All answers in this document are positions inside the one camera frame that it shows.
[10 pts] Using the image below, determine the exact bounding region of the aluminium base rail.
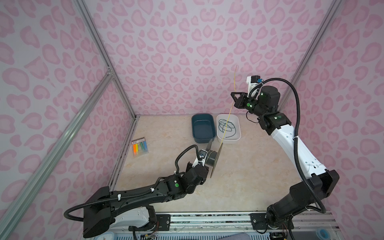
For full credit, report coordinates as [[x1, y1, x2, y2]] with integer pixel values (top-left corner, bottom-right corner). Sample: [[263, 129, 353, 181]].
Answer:
[[103, 211, 344, 240]]

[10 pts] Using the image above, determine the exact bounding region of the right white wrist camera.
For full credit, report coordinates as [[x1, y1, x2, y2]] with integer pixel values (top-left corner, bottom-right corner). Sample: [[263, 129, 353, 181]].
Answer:
[[246, 75, 262, 98]]

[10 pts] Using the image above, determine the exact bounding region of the dark teal plastic tray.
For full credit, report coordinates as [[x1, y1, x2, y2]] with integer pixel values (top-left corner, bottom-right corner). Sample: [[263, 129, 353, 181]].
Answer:
[[191, 114, 216, 144]]

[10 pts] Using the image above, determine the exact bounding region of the dark green cable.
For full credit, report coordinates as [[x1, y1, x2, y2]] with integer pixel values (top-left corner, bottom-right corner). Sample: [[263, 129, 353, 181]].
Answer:
[[218, 118, 238, 139]]

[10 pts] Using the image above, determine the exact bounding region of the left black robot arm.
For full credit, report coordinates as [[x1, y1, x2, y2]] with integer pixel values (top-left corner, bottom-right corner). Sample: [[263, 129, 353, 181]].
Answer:
[[64, 145, 218, 238]]

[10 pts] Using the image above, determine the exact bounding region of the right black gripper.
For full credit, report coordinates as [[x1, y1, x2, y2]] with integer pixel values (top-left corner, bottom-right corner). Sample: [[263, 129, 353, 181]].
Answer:
[[231, 91, 269, 118]]

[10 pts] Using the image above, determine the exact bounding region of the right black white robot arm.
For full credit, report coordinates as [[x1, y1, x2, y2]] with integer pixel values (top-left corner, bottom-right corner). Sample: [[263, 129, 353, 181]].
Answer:
[[231, 76, 340, 234]]

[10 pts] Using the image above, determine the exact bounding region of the yellow cable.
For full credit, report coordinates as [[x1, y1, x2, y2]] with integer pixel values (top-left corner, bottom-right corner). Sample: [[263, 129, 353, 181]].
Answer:
[[220, 64, 238, 145]]

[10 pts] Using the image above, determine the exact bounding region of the right aluminium frame strut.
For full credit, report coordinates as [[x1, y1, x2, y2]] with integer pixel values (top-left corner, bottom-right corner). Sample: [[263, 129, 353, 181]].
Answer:
[[274, 0, 344, 118]]

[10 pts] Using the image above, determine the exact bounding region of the black perforated cable spool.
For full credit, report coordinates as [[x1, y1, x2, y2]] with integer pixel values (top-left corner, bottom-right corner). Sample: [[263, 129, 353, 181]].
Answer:
[[205, 139, 223, 178]]

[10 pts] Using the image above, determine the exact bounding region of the white plastic tray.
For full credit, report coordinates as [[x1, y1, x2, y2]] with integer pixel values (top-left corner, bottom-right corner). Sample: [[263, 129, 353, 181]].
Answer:
[[216, 114, 242, 144]]

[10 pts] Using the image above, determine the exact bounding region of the diagonal aluminium frame strut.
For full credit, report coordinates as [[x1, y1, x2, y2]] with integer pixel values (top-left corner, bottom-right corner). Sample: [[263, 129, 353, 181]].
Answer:
[[0, 71, 114, 235]]

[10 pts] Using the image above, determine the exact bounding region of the left aluminium frame strut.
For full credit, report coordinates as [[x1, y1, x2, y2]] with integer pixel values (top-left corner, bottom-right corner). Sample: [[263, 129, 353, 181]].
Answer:
[[73, 0, 137, 120]]

